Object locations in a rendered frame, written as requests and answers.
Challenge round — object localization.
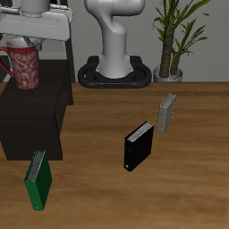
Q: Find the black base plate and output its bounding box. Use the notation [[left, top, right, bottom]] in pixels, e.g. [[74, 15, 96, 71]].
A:
[[77, 55, 152, 89]]

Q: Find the green pot plant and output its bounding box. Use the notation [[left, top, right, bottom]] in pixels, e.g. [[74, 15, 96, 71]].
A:
[[152, 0, 211, 84]]

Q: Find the green book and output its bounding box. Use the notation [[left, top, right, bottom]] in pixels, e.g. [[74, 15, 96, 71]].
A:
[[23, 149, 54, 212]]

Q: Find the white book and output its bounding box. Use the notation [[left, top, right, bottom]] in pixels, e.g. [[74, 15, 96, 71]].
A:
[[156, 92, 178, 134]]

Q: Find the black book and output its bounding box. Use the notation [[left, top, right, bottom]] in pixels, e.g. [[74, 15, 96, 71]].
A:
[[123, 120, 156, 173]]

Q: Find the red patterned mug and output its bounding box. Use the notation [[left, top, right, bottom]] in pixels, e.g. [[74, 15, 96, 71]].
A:
[[0, 37, 41, 90]]

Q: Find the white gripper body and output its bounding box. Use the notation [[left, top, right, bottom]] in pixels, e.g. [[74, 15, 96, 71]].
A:
[[0, 6, 73, 42]]

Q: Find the dark brown desk caddy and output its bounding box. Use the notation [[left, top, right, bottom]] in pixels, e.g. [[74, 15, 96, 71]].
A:
[[0, 0, 76, 162]]

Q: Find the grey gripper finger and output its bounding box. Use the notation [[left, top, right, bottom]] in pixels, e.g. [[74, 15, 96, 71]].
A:
[[36, 38, 45, 51], [21, 35, 32, 47]]

